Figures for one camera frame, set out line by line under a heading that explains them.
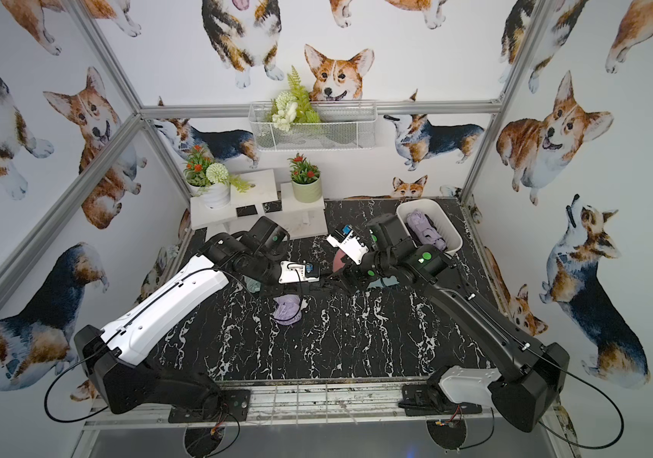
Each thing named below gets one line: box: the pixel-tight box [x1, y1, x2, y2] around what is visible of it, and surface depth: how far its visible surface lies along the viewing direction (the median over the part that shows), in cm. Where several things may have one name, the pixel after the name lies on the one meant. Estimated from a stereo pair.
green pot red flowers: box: [287, 152, 322, 204], surface depth 95 cm
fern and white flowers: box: [269, 64, 322, 133], surface depth 82 cm
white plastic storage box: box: [395, 198, 464, 256], surface depth 103 cm
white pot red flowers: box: [183, 144, 256, 210], surface depth 90 cm
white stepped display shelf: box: [189, 167, 328, 240], surface depth 100 cm
